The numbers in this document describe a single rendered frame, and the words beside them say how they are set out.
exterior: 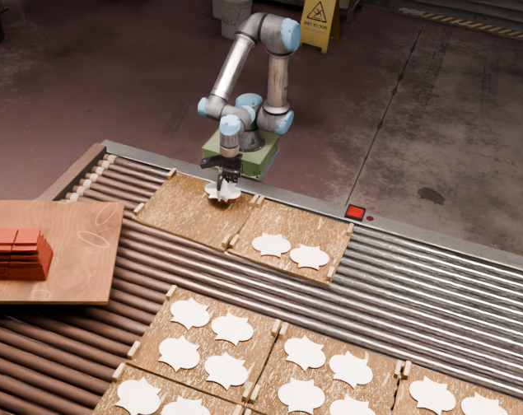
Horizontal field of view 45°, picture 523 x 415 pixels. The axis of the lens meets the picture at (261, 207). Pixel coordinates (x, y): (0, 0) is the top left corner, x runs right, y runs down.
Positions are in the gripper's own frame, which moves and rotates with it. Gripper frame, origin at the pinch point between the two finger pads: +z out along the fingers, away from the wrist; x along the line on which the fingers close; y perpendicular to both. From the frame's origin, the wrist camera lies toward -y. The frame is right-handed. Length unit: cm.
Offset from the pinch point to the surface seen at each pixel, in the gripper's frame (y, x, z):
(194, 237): -3.3, -22.8, 6.8
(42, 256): -40, -67, -12
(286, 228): 29.0, -5.0, 6.9
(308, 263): 42.2, -22.4, 5.7
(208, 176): -12.5, 17.9, 9.1
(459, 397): 101, -62, 7
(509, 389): 117, -52, 9
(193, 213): -8.7, -9.8, 6.9
